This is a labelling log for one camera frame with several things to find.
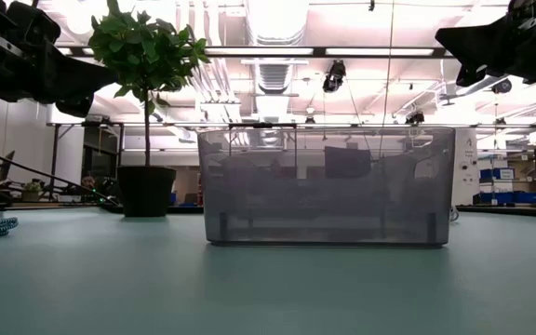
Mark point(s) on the blue storage bins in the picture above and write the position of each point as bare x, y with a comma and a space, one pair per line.
505, 195

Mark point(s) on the silver ceiling ventilation duct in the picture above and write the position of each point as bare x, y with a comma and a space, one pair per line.
275, 56

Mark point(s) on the white pillar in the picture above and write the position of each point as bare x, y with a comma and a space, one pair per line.
466, 167

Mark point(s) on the black diagonal frame strut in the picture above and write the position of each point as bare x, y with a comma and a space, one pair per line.
40, 174

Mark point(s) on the translucent grey plastic bin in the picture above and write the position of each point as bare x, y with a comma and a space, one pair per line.
324, 209

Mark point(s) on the green leafy small tree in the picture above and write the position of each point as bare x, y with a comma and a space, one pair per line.
144, 51

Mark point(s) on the black plant pot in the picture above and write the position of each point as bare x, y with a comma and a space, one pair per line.
147, 191

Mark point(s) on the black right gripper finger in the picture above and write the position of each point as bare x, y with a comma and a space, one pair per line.
470, 74
475, 44

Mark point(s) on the small potted plant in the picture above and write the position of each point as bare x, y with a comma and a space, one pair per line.
30, 191

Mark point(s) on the black metal rack frame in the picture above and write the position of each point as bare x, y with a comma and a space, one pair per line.
86, 139

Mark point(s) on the black overhead camera on rig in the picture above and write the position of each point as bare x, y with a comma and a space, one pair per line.
334, 76

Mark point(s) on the black overhead frame crossbar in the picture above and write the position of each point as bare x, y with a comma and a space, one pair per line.
319, 51

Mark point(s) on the black monitor behind table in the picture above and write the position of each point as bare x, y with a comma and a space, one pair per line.
347, 162

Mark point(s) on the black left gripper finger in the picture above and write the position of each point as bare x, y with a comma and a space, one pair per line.
75, 76
76, 106

